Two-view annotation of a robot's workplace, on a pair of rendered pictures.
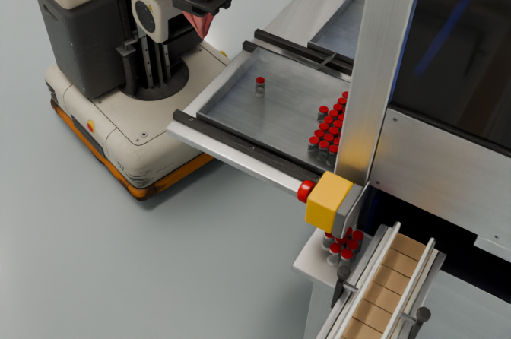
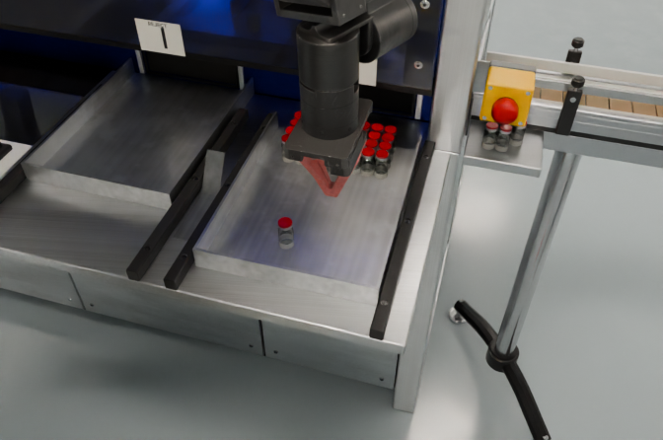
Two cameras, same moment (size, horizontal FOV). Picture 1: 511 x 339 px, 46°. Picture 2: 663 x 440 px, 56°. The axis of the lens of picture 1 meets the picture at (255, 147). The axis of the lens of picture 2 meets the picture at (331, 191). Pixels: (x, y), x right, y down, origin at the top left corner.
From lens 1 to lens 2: 1.28 m
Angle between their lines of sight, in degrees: 67
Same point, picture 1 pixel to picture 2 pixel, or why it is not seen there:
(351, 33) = (120, 170)
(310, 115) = (311, 186)
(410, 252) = not seen: hidden behind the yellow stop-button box
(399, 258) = not seen: hidden behind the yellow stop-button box
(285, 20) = (86, 250)
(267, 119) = (336, 226)
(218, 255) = not seen: outside the picture
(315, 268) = (533, 153)
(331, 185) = (506, 77)
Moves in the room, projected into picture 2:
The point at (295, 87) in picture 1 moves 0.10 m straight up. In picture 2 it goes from (257, 209) to (253, 159)
